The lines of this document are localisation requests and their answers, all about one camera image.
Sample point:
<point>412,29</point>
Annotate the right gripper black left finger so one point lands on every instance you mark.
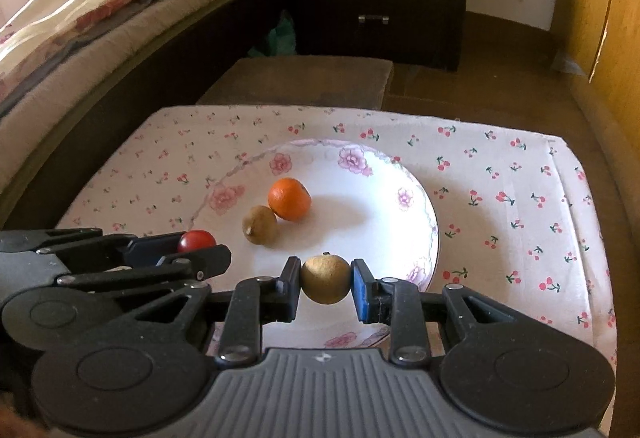
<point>220,328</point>

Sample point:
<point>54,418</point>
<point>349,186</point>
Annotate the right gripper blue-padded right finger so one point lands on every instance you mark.
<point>456,310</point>

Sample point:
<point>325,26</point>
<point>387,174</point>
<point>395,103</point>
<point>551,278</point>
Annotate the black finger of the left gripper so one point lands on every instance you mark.
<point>114,250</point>

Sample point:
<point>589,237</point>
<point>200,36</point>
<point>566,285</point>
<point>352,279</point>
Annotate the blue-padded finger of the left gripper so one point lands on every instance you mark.
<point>199,265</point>

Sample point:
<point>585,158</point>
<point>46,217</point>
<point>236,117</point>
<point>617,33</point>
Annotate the red cherry tomato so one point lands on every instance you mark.
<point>194,240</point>

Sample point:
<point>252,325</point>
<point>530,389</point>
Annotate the pale tan longan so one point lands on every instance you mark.
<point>326,278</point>

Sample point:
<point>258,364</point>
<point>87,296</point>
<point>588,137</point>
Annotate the small orange tangerine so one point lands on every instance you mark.
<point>289,199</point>

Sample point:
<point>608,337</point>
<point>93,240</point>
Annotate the white floral plate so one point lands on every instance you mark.
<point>364,204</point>

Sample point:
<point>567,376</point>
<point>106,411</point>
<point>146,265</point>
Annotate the cherry print tablecloth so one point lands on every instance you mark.
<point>515,216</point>

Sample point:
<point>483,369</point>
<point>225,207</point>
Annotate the bed with beige mattress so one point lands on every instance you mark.
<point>86,67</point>

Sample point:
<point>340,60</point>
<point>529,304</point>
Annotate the wooden wardrobe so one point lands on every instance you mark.
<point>602,38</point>

